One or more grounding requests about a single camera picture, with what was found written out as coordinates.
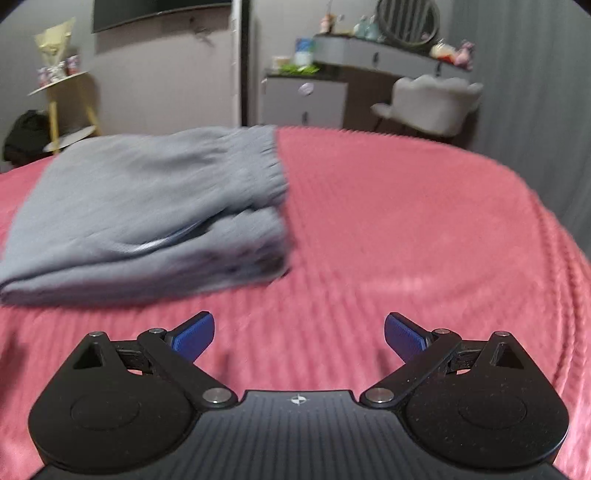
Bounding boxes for grey bedside cabinet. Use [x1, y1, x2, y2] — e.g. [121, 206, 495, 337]
[260, 71, 348, 129]

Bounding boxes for black wall television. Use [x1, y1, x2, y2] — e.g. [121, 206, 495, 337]
[93, 0, 231, 33]

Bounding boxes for pink ribbed bed blanket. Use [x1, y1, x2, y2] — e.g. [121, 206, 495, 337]
[1, 128, 590, 479]

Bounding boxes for round black vanity mirror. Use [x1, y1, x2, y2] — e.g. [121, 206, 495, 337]
[376, 0, 441, 50]

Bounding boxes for black bag on floor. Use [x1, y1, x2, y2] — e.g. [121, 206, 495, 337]
[3, 110, 50, 168]

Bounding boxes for white shell chair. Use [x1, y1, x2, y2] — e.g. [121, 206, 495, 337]
[370, 75, 484, 138]

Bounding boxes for yellow wrapped flower bouquet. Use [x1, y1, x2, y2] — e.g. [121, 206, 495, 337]
[34, 17, 81, 87]

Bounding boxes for gold leg side table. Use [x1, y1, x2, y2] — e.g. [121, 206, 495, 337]
[27, 71, 102, 154]

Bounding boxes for grey sweatpants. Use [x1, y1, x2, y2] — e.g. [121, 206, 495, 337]
[1, 126, 290, 306]

